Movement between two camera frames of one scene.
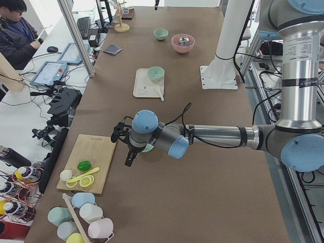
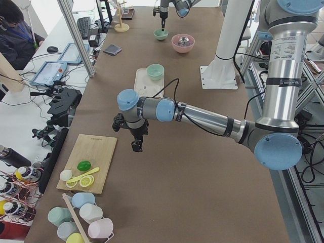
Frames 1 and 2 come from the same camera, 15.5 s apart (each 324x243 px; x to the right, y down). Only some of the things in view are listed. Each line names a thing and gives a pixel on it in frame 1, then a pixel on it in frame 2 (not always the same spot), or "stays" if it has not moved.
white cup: (90, 212) stays
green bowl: (148, 147) to (155, 71)
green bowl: (161, 34) stays
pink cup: (102, 228) stays
